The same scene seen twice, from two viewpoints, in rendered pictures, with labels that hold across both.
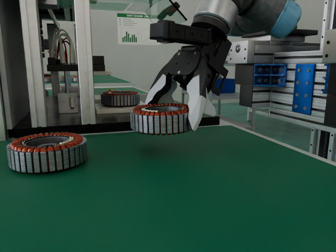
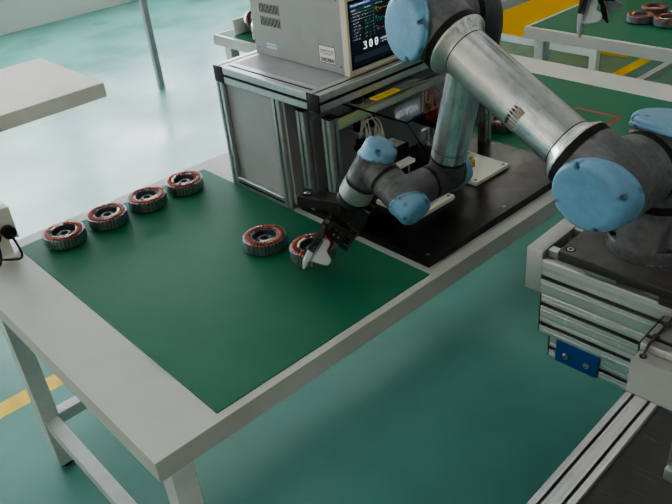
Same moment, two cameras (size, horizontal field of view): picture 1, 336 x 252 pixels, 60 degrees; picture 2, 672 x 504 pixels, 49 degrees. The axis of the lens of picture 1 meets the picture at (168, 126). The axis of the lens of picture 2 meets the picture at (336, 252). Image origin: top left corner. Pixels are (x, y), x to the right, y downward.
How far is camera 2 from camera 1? 163 cm
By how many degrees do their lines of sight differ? 65
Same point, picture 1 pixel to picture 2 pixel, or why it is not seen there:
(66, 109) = not seen: hidden behind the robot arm
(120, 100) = not seen: hidden behind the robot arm
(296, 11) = (400, 211)
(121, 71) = not seen: outside the picture
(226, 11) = (345, 194)
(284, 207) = (254, 326)
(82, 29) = (329, 149)
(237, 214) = (240, 316)
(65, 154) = (255, 249)
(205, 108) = (315, 258)
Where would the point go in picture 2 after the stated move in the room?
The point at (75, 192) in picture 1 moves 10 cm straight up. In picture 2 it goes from (235, 272) to (229, 237)
